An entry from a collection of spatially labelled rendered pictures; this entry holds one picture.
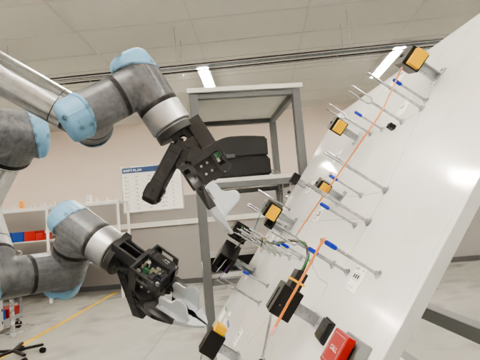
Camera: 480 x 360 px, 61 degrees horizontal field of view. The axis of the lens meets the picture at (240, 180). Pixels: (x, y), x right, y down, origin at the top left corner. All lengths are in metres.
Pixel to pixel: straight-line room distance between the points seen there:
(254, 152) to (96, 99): 1.21
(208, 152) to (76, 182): 8.37
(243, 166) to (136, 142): 6.95
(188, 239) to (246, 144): 6.58
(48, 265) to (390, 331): 0.60
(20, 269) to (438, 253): 0.68
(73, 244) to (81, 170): 8.20
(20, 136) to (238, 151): 1.01
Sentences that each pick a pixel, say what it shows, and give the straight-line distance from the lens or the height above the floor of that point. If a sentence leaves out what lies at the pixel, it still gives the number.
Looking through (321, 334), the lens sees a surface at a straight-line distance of 0.73.
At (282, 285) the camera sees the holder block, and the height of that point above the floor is 1.17.
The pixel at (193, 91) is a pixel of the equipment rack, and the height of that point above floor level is 1.84.
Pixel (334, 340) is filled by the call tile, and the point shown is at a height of 1.12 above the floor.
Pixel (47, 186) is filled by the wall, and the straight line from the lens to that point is 9.31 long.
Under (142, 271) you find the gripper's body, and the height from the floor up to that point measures 1.22.
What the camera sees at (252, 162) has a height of 1.52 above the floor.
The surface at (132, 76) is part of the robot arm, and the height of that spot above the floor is 1.55.
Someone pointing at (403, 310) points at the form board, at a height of 1.17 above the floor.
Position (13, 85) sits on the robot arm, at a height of 1.57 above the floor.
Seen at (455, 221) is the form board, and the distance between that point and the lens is 0.60.
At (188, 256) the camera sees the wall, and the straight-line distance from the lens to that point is 8.37.
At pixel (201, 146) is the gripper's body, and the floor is 1.43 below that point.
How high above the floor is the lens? 1.31
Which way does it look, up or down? 4 degrees up
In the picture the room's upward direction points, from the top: 5 degrees counter-clockwise
